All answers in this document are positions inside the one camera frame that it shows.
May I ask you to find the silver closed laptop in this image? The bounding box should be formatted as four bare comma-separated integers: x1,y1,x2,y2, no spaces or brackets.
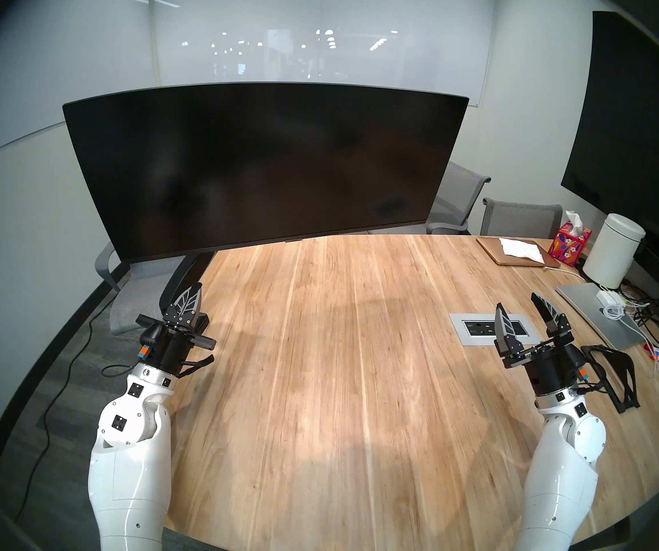
555,283,648,351

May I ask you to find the black folding laptop stand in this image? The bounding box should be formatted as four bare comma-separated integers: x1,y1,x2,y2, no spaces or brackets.
582,344,641,413

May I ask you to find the grey table power outlet box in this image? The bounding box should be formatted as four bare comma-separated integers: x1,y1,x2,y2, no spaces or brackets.
449,312,537,347

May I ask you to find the large glass whiteboard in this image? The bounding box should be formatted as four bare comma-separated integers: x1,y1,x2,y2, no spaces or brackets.
151,0,499,107

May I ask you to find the white cylindrical bin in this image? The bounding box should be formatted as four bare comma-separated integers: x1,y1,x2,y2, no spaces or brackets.
583,213,646,289

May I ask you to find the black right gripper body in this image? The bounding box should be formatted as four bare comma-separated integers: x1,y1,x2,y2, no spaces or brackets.
500,335,588,397

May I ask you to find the white charging cable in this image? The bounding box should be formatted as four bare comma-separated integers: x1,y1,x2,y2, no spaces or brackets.
604,303,659,378

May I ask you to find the grey mesh office chair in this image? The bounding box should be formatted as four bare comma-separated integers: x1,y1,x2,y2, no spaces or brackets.
95,243,192,336
369,161,492,235
480,199,563,239

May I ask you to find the white paper napkin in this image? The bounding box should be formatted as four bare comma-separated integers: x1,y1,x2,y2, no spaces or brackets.
499,238,545,263

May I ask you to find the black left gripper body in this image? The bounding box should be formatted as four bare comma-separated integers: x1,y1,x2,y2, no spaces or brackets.
136,313,217,378

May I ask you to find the glass whiteboard with blue writing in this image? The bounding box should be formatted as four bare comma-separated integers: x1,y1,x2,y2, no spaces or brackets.
0,0,159,172

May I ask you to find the black floor cable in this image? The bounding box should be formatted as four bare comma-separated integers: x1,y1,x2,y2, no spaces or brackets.
15,292,121,522

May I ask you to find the brown leather pad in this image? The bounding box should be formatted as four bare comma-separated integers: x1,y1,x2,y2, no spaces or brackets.
476,236,561,267

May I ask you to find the black wall television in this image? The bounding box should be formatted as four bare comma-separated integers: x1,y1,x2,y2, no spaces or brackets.
561,10,659,269

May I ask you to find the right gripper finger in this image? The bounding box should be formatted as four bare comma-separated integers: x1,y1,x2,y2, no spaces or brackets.
531,290,572,344
495,301,524,356

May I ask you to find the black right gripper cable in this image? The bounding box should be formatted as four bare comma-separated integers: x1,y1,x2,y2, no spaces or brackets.
576,349,609,393

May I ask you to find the colourful floral tissue box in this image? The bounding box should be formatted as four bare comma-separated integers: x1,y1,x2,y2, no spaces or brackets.
548,211,593,267

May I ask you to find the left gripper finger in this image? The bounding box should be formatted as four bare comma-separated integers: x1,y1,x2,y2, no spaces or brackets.
179,284,202,327
163,284,200,321

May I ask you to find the curved black ultrawide monitor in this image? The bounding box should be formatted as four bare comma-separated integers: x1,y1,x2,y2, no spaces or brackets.
63,82,470,265

